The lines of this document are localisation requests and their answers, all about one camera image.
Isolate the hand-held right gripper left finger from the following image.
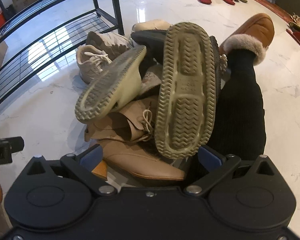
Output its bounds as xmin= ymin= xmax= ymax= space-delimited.
xmin=27 ymin=145 xmax=117 ymax=197

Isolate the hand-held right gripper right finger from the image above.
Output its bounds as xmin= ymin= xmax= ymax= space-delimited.
xmin=184 ymin=145 xmax=274 ymax=197

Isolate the beige slide sandal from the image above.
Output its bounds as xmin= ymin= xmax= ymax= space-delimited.
xmin=154 ymin=22 xmax=217 ymax=159
xmin=75 ymin=45 xmax=147 ymax=124

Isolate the black metal shoe rack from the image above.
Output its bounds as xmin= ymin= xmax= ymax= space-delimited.
xmin=0 ymin=0 xmax=124 ymax=120

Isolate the tan lace-up ankle boot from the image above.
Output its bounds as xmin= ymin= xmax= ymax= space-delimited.
xmin=84 ymin=97 xmax=161 ymax=143

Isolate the tan heeled ankle boot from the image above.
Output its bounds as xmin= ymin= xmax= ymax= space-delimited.
xmin=91 ymin=137 xmax=186 ymax=181

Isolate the person's leg in black pants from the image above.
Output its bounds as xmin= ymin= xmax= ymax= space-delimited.
xmin=185 ymin=48 xmax=267 ymax=182

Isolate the white lace-up sneaker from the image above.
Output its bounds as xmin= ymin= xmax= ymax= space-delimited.
xmin=86 ymin=31 xmax=131 ymax=58
xmin=76 ymin=44 xmax=115 ymax=84

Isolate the pale floral shoe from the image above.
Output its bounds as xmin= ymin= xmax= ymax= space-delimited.
xmin=140 ymin=65 xmax=163 ymax=98

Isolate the cream shoe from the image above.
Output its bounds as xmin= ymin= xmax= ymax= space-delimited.
xmin=132 ymin=19 xmax=172 ymax=34

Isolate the red floor mat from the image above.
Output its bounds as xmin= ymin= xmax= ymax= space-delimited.
xmin=244 ymin=0 xmax=293 ymax=18

